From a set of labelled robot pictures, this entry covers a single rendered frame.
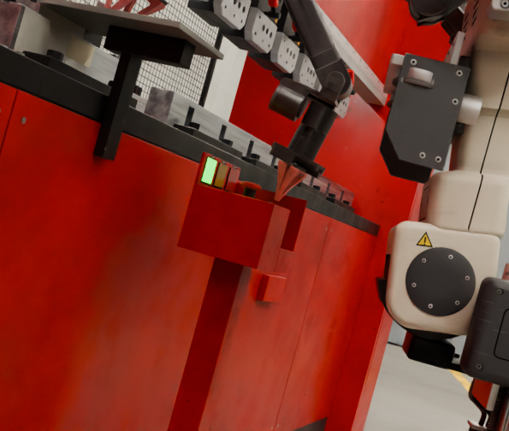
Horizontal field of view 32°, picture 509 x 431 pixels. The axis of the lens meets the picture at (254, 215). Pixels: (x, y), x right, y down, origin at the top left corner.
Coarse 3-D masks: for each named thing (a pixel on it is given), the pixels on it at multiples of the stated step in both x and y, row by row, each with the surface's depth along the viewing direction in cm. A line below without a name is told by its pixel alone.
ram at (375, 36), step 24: (336, 0) 268; (360, 0) 290; (384, 0) 315; (336, 24) 274; (360, 24) 296; (384, 24) 323; (360, 48) 303; (384, 48) 331; (360, 72) 310; (384, 72) 339; (360, 96) 344
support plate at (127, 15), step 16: (48, 0) 142; (64, 0) 141; (64, 16) 150; (80, 16) 146; (96, 16) 142; (112, 16) 139; (128, 16) 136; (144, 16) 136; (96, 32) 157; (160, 32) 141; (176, 32) 138; (192, 32) 138; (208, 48) 144
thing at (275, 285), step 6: (264, 276) 234; (270, 276) 235; (276, 276) 241; (264, 282) 234; (270, 282) 236; (276, 282) 241; (282, 282) 245; (264, 288) 234; (270, 288) 237; (276, 288) 242; (282, 288) 247; (258, 294) 234; (264, 294) 234; (270, 294) 238; (276, 294) 243; (264, 300) 235; (270, 300) 240; (276, 300) 244
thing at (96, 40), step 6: (30, 0) 145; (36, 0) 146; (30, 6) 145; (36, 6) 144; (84, 36) 157; (90, 36) 159; (96, 36) 161; (102, 36) 163; (90, 42) 160; (96, 42) 161
